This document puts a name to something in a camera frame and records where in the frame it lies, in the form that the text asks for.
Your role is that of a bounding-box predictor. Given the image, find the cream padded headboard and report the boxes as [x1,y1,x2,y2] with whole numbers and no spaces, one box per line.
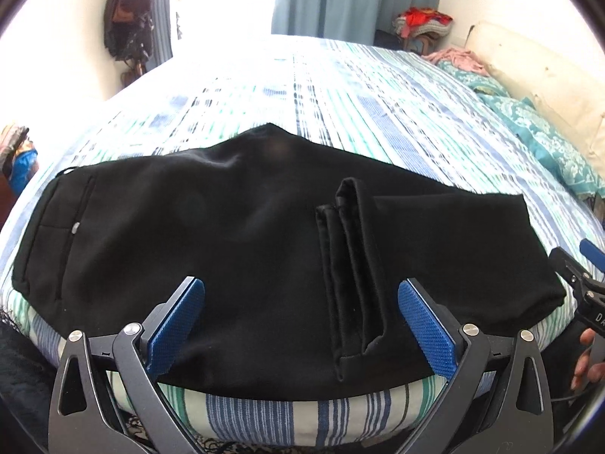
[464,22,604,174]

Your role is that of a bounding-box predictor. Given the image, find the red clothes pile on stool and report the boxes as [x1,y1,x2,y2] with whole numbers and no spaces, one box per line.
[392,7,454,55]

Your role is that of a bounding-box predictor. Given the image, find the operator right hand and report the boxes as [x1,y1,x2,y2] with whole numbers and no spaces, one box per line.
[570,328,595,392]

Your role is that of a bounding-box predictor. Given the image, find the black pants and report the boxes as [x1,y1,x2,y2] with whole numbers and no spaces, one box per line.
[12,124,565,401]

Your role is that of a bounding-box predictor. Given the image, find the pink garment on bed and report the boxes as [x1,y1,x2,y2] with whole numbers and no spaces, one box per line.
[422,46,489,77]

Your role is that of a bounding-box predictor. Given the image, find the operator black trousers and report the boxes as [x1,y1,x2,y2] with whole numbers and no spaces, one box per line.
[1,315,150,453]

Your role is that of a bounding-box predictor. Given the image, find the teal floral pillow near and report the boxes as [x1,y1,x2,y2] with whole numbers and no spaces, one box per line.
[478,92,604,200]

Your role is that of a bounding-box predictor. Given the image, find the black cable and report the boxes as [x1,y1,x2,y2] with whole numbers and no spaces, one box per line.
[549,386,588,405]

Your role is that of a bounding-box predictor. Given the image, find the striped bed sheet mattress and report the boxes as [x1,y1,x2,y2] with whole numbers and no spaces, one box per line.
[0,32,605,450]

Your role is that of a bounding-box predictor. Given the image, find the teal floral pillow far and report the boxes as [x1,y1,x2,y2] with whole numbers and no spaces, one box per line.
[437,61,510,97]

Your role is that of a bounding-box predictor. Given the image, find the dark clothes on rack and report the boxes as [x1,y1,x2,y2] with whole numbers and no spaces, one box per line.
[104,0,154,87]

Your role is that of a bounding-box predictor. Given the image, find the teal floral pillow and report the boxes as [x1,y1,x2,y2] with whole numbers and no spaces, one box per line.
[478,92,604,200]
[437,61,510,97]

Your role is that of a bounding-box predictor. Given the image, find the blue striped curtain left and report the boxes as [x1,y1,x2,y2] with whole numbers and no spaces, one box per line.
[147,0,173,71]

